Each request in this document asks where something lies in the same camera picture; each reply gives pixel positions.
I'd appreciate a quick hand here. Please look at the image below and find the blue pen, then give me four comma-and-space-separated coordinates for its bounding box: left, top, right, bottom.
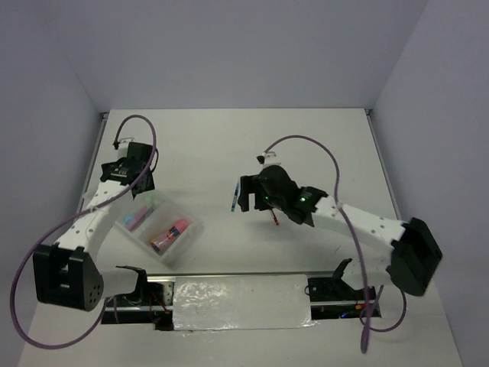
230, 182, 240, 213

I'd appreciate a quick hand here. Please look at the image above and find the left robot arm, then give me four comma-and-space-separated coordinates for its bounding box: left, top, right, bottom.
33, 141, 158, 311

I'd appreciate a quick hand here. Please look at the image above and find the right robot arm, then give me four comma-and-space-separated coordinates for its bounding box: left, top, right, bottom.
238, 165, 442, 299

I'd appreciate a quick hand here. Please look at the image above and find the pink highlighter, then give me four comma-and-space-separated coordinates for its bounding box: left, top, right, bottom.
126, 206, 154, 232
167, 219, 189, 240

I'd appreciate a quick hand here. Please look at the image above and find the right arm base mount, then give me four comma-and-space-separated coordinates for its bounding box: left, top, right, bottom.
304, 277, 366, 320

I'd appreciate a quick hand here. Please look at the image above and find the right table rail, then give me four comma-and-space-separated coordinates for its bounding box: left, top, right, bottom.
364, 109, 402, 220

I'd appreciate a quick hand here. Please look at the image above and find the blue highlighter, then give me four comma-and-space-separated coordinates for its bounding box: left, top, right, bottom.
124, 214, 135, 225

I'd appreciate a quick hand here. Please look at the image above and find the green highlighter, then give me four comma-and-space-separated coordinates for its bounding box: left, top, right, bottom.
145, 195, 160, 209

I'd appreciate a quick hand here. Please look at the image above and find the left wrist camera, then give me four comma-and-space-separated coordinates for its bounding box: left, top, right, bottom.
112, 138, 134, 159

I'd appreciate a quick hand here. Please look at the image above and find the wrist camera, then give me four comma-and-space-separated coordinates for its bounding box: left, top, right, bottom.
256, 151, 281, 168
112, 138, 134, 159

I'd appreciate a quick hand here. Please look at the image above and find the purple cable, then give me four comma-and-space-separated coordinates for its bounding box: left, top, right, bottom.
263, 134, 408, 353
9, 114, 160, 349

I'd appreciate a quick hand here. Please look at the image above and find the clear plastic container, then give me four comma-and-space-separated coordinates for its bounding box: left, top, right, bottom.
97, 190, 204, 273

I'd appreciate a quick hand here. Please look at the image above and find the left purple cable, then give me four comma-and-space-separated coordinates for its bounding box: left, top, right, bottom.
9, 114, 160, 349

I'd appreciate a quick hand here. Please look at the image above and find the red pen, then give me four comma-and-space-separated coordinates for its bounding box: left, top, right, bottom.
270, 209, 280, 226

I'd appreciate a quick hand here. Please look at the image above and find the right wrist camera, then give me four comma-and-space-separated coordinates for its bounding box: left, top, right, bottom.
256, 151, 281, 168

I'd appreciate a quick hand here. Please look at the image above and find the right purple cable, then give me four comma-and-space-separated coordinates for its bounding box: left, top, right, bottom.
263, 134, 408, 353

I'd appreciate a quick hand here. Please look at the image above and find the pink highlighter in container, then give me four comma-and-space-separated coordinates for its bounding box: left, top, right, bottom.
167, 219, 189, 240

